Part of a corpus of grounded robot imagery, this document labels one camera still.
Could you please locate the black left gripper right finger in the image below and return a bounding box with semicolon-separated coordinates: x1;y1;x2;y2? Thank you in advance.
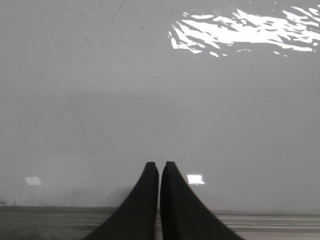
160;161;242;240

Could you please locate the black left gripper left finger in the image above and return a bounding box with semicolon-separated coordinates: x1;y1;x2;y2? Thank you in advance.
84;162;159;240

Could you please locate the white whiteboard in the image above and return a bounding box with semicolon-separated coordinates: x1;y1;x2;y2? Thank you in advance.
0;0;320;211

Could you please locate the aluminium whiteboard frame rail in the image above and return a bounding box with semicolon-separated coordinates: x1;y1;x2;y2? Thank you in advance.
0;206;320;234

